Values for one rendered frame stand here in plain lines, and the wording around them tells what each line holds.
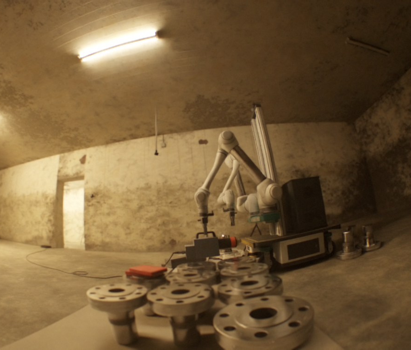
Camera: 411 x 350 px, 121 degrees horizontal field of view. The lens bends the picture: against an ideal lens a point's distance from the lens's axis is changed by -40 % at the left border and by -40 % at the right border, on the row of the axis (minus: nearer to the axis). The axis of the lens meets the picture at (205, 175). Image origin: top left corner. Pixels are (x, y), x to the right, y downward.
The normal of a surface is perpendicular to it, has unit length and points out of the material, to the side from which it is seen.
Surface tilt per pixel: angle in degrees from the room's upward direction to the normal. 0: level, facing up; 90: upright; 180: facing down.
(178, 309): 90
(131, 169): 90
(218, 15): 180
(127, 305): 90
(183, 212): 90
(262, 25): 180
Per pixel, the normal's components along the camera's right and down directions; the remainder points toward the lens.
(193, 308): 0.39, -0.28
